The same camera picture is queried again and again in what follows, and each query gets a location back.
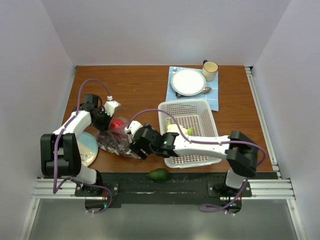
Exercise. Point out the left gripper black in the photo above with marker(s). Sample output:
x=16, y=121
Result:
x=104, y=127

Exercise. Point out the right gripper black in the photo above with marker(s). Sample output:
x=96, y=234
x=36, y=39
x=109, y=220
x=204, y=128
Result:
x=136, y=147

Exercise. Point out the clear zip top bag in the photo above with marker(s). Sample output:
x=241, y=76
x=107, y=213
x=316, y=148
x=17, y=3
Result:
x=120, y=131

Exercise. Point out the fake green pepper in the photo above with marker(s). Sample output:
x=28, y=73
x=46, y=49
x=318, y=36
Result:
x=159, y=174

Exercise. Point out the fake white cauliflower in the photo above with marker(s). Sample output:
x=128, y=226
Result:
x=177, y=128

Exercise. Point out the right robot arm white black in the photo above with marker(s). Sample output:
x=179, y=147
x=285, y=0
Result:
x=237, y=149

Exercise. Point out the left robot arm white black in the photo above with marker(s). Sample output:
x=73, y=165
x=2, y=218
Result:
x=59, y=151

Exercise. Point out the fake red apple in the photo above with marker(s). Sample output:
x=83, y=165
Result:
x=116, y=123

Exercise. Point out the blue beige ceramic plate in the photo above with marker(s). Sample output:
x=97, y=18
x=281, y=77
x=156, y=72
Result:
x=88, y=148

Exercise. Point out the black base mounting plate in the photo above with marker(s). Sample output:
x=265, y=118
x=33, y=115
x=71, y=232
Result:
x=181, y=188

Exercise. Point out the white perforated plastic basket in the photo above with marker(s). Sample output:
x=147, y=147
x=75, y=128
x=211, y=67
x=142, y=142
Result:
x=196, y=114

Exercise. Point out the white paper plate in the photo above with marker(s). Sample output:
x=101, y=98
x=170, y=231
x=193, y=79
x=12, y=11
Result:
x=188, y=82

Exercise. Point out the metal spoon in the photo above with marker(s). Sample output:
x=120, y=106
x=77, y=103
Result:
x=206, y=90

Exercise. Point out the cream enamel mug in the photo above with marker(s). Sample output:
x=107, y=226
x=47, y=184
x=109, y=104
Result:
x=209, y=70

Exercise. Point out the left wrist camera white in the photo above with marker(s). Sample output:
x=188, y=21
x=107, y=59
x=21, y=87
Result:
x=110, y=107

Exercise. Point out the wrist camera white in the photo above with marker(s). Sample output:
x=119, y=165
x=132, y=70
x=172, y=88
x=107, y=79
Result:
x=132, y=128
x=110, y=107

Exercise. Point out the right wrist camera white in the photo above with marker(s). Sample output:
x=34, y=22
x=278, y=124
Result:
x=132, y=128

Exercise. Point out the right side aluminium rail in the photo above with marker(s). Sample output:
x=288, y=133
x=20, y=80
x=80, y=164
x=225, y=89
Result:
x=270, y=149

